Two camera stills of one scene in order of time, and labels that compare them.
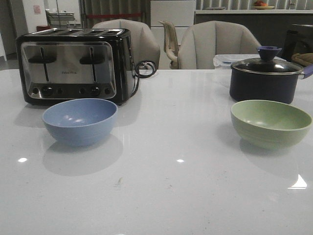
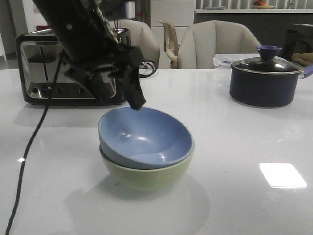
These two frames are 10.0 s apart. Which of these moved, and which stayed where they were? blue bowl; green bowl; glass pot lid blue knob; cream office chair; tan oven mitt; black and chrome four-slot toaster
Moved: green bowl; blue bowl
Stayed: tan oven mitt; black and chrome four-slot toaster; glass pot lid blue knob; cream office chair
